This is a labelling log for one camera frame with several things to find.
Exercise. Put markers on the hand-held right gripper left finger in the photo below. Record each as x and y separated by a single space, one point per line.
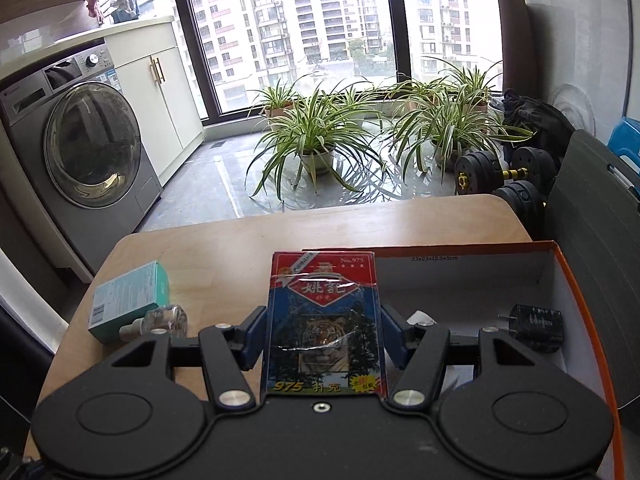
252 332

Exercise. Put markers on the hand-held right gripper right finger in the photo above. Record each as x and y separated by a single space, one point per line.
395 335

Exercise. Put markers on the red tiger playing card box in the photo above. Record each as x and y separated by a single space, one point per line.
322 320

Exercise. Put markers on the orange-edged cardboard box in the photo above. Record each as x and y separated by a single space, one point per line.
465 280

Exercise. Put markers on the teal carton box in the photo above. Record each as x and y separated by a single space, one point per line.
130 300

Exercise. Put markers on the black power adapter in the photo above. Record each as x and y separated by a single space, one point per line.
535 327

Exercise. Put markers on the spider plant in white pot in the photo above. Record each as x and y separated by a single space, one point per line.
315 130

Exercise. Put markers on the small spider plant terracotta pot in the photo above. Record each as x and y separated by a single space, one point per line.
275 97

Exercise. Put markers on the grey folding table board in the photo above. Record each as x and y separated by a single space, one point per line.
590 200

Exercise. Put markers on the white cabinet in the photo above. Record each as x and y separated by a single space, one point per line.
165 105

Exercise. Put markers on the grey washing machine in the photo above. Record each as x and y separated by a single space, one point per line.
85 150

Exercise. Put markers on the black bag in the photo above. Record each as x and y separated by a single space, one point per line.
535 115

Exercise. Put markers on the tall spider plant terracotta pot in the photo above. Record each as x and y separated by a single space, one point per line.
470 85

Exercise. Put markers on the white fan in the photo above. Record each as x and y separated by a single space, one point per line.
572 105

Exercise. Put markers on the blue plastic stool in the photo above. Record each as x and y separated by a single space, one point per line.
627 137

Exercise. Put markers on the brown rolled mat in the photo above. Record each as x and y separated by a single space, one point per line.
512 40

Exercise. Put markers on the large dark-framed window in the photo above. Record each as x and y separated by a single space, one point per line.
390 10

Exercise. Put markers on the grey hanging garment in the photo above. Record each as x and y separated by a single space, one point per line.
125 5

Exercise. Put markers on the pink hanging cloth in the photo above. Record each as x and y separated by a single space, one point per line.
94 7

